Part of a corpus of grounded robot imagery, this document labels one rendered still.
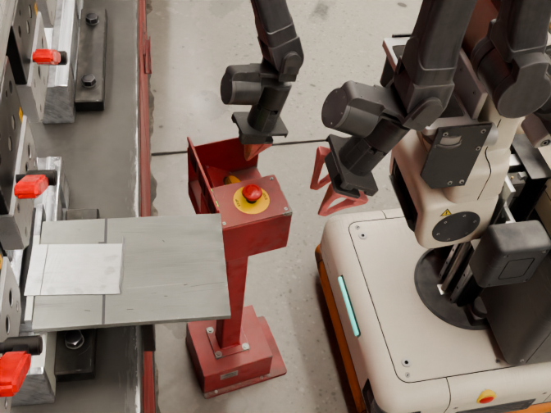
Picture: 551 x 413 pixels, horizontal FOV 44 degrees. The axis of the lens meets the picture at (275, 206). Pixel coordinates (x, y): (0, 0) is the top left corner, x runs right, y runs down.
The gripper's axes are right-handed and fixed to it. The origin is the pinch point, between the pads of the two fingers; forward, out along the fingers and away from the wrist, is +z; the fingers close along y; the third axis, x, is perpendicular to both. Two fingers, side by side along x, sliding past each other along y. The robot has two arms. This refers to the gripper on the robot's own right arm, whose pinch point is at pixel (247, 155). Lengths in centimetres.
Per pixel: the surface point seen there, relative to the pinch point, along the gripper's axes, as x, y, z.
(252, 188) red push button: 9.4, 2.7, -0.3
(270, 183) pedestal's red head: 6.8, -3.1, 1.3
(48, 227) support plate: 22, 44, -10
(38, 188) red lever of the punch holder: 42, 51, -40
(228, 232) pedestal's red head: 14.9, 8.1, 5.6
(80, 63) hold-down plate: -24.7, 29.3, -3.3
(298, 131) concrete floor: -75, -71, 65
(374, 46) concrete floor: -114, -122, 52
